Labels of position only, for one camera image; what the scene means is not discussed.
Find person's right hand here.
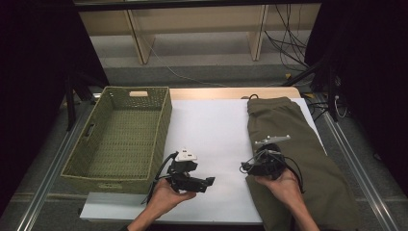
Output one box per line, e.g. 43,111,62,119
254,169,304,210

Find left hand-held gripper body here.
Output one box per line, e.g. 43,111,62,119
166,147,209,194

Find olive green shorts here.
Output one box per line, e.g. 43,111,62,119
244,93,362,231

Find black metal bar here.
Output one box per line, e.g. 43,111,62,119
71,0,323,13

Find aluminium rail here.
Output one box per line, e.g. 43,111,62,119
15,92,104,231
316,92,400,231

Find person's left hand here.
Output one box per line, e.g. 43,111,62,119
148,177,197,217

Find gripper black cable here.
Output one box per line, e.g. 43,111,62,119
140,152,179,205
282,155,306,195

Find green woven basket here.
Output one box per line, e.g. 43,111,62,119
60,86,173,195

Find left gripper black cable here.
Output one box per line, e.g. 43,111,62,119
140,152,179,205

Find thin white floor cable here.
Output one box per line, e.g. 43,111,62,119
140,32,232,89

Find black metal stand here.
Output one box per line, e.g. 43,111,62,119
282,54,341,123
64,71,97,132

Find beige wooden shelf unit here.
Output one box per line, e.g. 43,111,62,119
72,0,321,65

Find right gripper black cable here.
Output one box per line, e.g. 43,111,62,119
282,155,306,195

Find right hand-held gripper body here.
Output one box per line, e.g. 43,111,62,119
246,134,293,180

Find light wooden table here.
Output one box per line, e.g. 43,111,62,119
168,86,302,101

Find white looped cable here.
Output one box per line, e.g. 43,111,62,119
333,95,349,119

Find black curtain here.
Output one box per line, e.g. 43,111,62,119
0,0,110,216
304,0,408,187

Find white table cover sheet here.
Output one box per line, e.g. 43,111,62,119
79,97,328,224

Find bundle of black cables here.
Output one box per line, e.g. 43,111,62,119
264,3,321,73

